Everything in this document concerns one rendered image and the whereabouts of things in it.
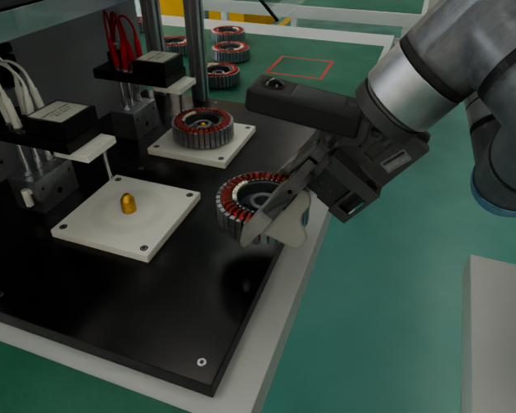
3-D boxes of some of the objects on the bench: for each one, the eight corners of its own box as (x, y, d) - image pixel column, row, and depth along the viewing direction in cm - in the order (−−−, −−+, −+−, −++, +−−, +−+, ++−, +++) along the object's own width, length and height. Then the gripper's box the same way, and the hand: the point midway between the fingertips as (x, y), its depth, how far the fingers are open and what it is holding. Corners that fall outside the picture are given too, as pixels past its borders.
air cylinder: (159, 124, 86) (155, 98, 82) (138, 141, 80) (133, 113, 77) (137, 120, 87) (132, 95, 84) (115, 137, 81) (109, 109, 78)
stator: (244, 130, 81) (244, 111, 79) (214, 156, 73) (212, 137, 71) (195, 119, 85) (193, 101, 83) (160, 142, 77) (157, 124, 75)
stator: (248, 83, 110) (248, 69, 108) (213, 93, 104) (211, 78, 102) (224, 71, 117) (223, 58, 115) (188, 80, 111) (187, 66, 109)
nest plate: (255, 131, 83) (255, 125, 82) (224, 169, 72) (224, 162, 71) (187, 120, 87) (186, 115, 87) (147, 154, 76) (147, 147, 75)
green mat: (384, 47, 137) (384, 46, 137) (350, 124, 91) (351, 123, 91) (133, 22, 163) (133, 21, 163) (8, 73, 117) (8, 72, 117)
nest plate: (201, 198, 65) (200, 192, 64) (148, 263, 54) (147, 256, 53) (117, 180, 69) (115, 174, 68) (52, 237, 58) (49, 229, 57)
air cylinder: (79, 187, 67) (70, 156, 64) (46, 214, 62) (33, 182, 58) (54, 181, 69) (43, 151, 66) (18, 207, 63) (5, 175, 60)
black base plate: (340, 126, 90) (341, 116, 89) (213, 398, 41) (211, 385, 40) (147, 97, 103) (146, 88, 101) (-122, 279, 54) (-132, 265, 53)
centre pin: (139, 207, 61) (136, 192, 59) (131, 215, 60) (128, 199, 58) (127, 205, 62) (124, 189, 60) (119, 212, 60) (115, 197, 58)
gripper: (428, 192, 33) (278, 297, 46) (435, 103, 47) (318, 202, 60) (346, 120, 32) (216, 247, 45) (377, 50, 46) (271, 163, 59)
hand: (258, 206), depth 52 cm, fingers closed on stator, 13 cm apart
